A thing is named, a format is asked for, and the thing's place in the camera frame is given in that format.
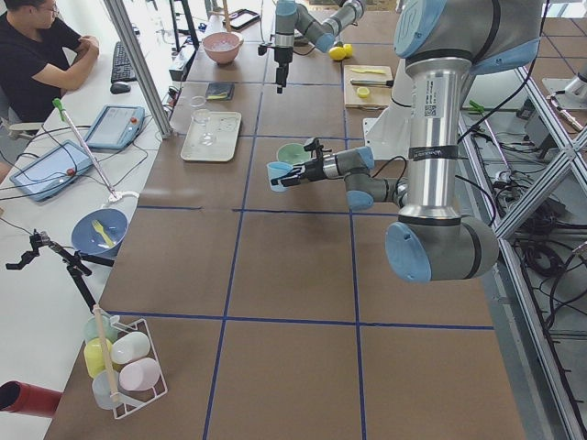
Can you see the seated person black shirt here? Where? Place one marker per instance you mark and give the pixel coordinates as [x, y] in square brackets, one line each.
[42, 58]

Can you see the black computer mouse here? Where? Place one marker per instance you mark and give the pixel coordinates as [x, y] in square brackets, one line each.
[119, 88]

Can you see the pink rod green clip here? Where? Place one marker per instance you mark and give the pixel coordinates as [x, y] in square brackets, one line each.
[114, 196]

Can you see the grey and yellow cloth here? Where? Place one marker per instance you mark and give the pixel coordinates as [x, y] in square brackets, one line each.
[219, 91]

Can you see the clear wine glass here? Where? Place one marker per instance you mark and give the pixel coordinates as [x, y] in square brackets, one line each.
[201, 115]

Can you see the pink plastic cup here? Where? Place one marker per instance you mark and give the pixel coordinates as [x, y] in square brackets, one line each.
[140, 375]

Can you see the black camera tripod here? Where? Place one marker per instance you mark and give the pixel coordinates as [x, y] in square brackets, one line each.
[75, 262]

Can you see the clear grey plastic cup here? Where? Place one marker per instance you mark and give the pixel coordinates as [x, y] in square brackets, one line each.
[102, 392]

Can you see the blue teach pendant near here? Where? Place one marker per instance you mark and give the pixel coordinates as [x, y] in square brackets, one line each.
[52, 172]

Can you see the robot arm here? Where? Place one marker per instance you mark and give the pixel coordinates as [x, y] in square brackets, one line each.
[291, 17]
[441, 44]

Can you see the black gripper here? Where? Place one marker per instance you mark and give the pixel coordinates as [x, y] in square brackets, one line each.
[314, 170]
[282, 58]

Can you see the yellow lemon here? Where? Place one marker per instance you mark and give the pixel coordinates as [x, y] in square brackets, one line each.
[348, 49]
[337, 53]

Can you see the aluminium frame post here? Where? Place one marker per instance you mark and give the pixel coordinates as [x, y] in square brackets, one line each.
[122, 24]

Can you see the wooden cutting board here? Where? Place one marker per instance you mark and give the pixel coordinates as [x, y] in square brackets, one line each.
[379, 98]

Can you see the yellow plastic fork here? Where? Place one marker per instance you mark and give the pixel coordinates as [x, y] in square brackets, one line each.
[99, 229]

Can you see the cream bear serving tray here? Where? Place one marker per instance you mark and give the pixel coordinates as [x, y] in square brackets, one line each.
[225, 125]

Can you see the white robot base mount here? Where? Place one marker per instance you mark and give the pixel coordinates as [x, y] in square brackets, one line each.
[388, 135]

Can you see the lemon half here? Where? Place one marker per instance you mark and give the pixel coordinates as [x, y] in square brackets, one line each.
[363, 92]

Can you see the blue teach pendant far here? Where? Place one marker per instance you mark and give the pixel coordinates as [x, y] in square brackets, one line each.
[115, 127]

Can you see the black keyboard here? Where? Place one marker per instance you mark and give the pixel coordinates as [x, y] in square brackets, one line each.
[122, 70]

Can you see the yellow plastic cup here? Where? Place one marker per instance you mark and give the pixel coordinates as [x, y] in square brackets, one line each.
[93, 357]

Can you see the yellow plastic knife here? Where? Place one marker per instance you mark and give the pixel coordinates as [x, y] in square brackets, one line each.
[363, 70]

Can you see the white plastic cup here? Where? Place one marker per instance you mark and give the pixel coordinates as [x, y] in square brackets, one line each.
[130, 347]

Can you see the light blue plastic cup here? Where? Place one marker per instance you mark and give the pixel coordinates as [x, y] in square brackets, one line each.
[276, 170]

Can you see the pink bowl with ice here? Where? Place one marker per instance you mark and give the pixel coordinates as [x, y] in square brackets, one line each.
[222, 47]

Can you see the green plastic cup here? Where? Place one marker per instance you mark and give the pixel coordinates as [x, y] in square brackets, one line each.
[90, 330]

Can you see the white wire cup rack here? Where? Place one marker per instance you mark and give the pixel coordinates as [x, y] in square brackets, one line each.
[131, 401]

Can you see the blue teach pendant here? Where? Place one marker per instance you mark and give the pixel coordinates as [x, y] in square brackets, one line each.
[115, 127]
[52, 172]

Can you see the green ceramic bowl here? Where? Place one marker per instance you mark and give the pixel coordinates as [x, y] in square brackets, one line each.
[293, 153]

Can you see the red cylinder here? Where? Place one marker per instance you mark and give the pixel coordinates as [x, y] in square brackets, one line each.
[24, 398]

